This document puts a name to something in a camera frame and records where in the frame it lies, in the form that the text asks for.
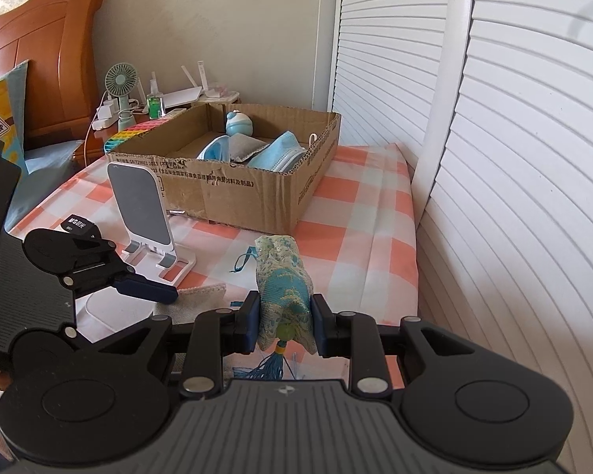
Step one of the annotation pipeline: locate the wooden bed headboard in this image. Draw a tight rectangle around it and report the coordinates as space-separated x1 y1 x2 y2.
0 0 106 151

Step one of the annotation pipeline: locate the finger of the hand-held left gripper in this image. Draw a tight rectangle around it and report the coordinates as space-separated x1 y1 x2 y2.
59 239 179 305

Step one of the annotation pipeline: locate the white router with antennas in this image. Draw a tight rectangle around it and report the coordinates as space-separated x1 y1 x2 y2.
151 60 213 108

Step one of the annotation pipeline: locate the grey cloth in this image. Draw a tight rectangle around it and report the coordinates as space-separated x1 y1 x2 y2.
153 282 228 327

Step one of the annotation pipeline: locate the blue face mask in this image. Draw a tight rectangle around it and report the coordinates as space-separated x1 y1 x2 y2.
198 134 233 163
247 131 308 173

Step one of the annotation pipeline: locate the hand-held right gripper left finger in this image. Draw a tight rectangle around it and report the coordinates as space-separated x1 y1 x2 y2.
94 290 263 398

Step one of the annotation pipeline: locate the white folding phone stand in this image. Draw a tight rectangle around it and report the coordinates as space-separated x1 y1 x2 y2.
106 160 198 287

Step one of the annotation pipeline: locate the blue yellow printed pillow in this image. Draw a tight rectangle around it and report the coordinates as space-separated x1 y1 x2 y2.
0 59 30 175

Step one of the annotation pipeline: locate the wooden bedside table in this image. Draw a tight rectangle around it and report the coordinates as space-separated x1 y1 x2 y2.
73 90 240 167

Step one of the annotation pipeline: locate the green handheld fan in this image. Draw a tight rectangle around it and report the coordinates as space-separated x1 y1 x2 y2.
104 62 136 132

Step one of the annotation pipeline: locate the orange white checkered tablecloth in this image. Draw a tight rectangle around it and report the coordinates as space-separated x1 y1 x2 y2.
2 143 421 391

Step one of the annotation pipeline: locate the white flat box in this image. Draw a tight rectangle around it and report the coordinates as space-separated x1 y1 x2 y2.
205 86 240 104

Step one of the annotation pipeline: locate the grey fabric pouch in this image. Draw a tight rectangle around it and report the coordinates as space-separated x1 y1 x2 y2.
230 137 270 165

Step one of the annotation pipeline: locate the white louvered wardrobe door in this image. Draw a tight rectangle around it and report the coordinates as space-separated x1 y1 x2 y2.
326 0 475 198
410 0 593 474

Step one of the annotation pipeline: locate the white power strip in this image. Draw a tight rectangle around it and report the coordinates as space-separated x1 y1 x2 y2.
93 99 122 130

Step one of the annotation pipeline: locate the blue embroidered sachet with tassel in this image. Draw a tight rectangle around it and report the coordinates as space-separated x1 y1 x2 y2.
230 234 316 382

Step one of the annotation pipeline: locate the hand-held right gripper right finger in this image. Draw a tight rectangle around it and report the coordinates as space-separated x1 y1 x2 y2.
310 293 475 398

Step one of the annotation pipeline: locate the thin white cable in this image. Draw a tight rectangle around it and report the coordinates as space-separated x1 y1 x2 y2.
83 106 104 166

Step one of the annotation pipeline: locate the rainbow pop bubble toy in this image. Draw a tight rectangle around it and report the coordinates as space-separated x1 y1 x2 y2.
104 117 179 154

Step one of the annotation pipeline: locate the white round pad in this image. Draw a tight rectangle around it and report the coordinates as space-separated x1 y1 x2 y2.
76 289 154 344

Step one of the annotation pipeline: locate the brown cardboard box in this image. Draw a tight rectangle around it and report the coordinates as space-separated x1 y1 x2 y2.
104 103 343 235

